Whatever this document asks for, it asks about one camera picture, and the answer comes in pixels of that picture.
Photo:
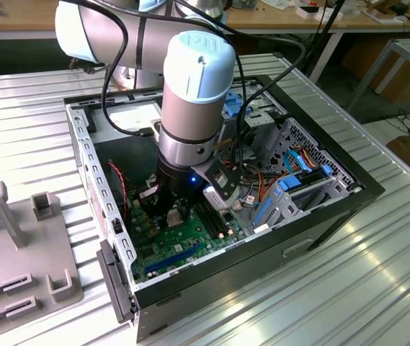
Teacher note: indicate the blue plastic drive latch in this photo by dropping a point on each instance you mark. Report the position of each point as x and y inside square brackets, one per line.
[233, 108]

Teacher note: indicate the dark grey case front bezel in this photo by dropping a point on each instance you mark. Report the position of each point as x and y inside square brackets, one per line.
[112, 281]

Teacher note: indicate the grey metal disk bay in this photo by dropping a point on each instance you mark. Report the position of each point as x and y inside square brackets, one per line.
[280, 216]

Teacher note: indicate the large cardboard box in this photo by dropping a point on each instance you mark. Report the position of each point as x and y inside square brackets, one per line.
[406, 83]

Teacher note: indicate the black camera mounting bracket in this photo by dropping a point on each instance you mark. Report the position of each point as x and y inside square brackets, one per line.
[235, 180]

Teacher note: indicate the silver green CPU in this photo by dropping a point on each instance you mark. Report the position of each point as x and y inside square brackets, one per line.
[176, 218]

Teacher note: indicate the blue disk carrier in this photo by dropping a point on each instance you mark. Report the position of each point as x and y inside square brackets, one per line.
[289, 184]

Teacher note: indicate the small cardboard box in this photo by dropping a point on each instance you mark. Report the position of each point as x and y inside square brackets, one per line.
[384, 12]

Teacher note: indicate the white flat box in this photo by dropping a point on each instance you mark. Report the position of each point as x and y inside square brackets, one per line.
[321, 15]

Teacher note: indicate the green motherboard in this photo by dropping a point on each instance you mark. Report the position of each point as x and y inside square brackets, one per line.
[165, 248]

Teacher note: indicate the black tripod pole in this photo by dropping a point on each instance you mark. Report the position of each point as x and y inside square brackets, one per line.
[325, 34]

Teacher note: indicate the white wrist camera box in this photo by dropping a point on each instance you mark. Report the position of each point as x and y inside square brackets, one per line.
[217, 200]

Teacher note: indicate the black open PC case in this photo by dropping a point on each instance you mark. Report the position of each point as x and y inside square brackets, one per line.
[226, 284]

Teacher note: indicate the blue plastic rail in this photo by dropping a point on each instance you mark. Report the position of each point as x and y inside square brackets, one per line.
[262, 212]

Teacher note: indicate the grey metal drive cage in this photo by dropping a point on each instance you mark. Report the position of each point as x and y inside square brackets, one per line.
[266, 119]

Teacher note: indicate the grey power supply unit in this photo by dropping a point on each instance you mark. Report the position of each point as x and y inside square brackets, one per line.
[125, 155]

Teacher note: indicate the blue expansion slot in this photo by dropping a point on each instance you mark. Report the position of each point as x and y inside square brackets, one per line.
[172, 258]

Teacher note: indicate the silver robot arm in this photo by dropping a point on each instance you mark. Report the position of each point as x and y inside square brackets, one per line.
[197, 119]

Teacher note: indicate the black RAM slot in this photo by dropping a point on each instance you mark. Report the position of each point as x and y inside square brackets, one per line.
[221, 220]
[210, 220]

